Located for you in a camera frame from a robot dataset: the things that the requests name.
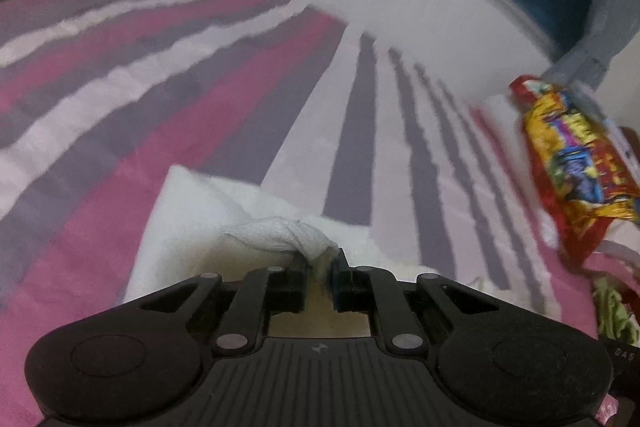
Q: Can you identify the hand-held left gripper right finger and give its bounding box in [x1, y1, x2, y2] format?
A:
[330, 248, 501, 353]

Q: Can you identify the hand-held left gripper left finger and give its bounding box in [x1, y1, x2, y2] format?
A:
[140, 264, 307, 355]

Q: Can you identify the white long-sleeve top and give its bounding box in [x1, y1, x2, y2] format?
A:
[122, 164, 483, 338]

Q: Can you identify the green cloth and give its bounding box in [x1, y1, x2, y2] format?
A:
[591, 276, 640, 342]

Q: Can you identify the colourful printed blanket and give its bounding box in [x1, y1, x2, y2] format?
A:
[508, 74, 640, 269]

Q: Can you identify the pink grey striped bed sheet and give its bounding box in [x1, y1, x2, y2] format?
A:
[0, 0, 621, 427]

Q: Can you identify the white pillow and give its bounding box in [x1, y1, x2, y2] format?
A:
[477, 93, 538, 188]

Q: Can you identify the grey curtain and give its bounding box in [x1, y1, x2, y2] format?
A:
[544, 0, 640, 82]

